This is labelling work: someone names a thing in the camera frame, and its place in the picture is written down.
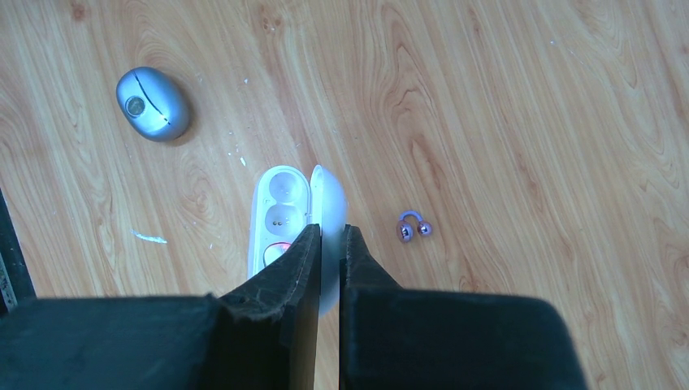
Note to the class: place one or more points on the white earbud charging case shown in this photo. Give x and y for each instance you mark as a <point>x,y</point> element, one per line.
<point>284,202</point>

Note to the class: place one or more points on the white earbud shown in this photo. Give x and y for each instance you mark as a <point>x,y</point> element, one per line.
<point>274,251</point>

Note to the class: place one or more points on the purple earbud charging case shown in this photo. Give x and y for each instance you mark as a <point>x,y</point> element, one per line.
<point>153,104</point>

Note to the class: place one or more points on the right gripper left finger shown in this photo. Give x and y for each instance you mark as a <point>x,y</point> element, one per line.
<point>261,335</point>

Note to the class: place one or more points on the purple earbud near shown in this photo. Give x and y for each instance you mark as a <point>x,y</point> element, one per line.
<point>405,231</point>

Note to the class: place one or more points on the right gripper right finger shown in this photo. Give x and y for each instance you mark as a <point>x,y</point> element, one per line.
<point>400,338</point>

